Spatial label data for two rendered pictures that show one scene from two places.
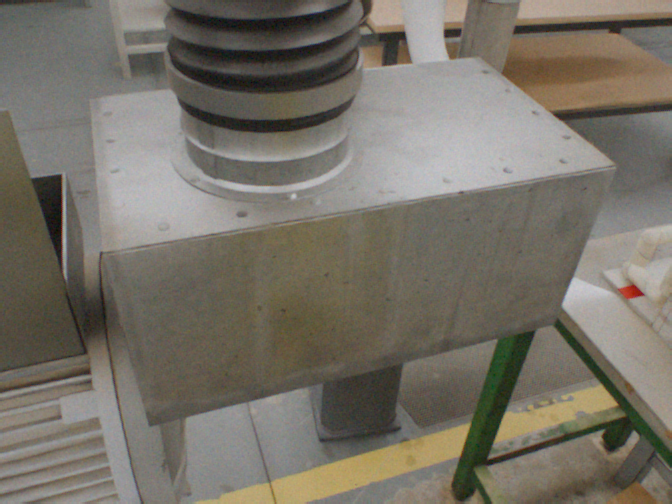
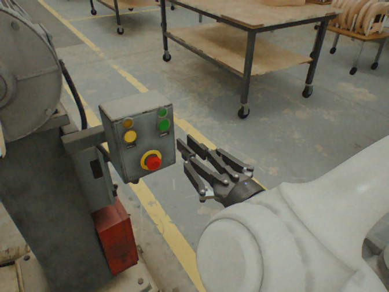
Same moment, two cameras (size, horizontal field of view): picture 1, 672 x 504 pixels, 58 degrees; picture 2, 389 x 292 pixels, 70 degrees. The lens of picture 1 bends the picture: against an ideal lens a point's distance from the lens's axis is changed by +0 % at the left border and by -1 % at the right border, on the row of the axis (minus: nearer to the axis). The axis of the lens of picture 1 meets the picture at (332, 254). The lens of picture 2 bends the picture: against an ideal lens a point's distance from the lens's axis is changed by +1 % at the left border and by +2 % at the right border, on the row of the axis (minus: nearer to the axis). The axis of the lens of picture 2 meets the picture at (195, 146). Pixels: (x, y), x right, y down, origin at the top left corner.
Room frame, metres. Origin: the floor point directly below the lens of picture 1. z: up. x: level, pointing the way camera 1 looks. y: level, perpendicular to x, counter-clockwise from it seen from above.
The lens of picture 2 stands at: (0.62, -0.34, 1.45)
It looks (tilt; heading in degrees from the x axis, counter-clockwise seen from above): 37 degrees down; 77
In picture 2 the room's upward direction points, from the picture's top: straight up
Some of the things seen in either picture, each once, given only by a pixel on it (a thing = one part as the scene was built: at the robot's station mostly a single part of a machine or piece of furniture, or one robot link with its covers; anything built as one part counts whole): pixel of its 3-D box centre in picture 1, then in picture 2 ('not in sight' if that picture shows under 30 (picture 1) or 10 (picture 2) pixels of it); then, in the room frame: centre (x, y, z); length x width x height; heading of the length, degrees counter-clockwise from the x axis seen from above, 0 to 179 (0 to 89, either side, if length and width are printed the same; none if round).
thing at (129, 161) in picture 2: not in sight; (123, 136); (0.56, 0.33, 0.99); 0.24 x 0.21 x 0.26; 111
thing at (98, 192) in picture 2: not in sight; (81, 137); (0.42, 0.44, 0.93); 0.15 x 0.10 x 0.55; 111
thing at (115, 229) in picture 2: not in sight; (109, 222); (0.43, 0.45, 0.49); 0.25 x 0.12 x 0.37; 111
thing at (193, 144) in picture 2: not in sight; (196, 146); (0.73, 0.14, 1.07); 0.07 x 0.01 x 0.03; 111
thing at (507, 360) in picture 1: (491, 406); not in sight; (0.94, -0.42, 0.45); 0.05 x 0.05 x 0.90; 21
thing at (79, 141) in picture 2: not in sight; (101, 134); (0.50, 0.31, 1.02); 0.19 x 0.04 x 0.04; 21
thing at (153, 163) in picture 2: not in sight; (152, 161); (0.63, 0.22, 0.98); 0.04 x 0.04 x 0.04; 21
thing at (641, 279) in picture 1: (645, 282); not in sight; (0.86, -0.60, 0.96); 0.11 x 0.03 x 0.03; 21
